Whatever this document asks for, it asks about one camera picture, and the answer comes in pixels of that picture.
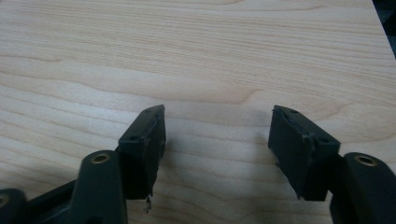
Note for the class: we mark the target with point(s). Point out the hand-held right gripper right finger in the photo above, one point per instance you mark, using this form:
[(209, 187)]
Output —
[(303, 158)]

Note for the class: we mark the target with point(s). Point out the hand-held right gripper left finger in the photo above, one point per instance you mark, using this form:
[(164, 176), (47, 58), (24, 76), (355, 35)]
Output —
[(140, 155)]

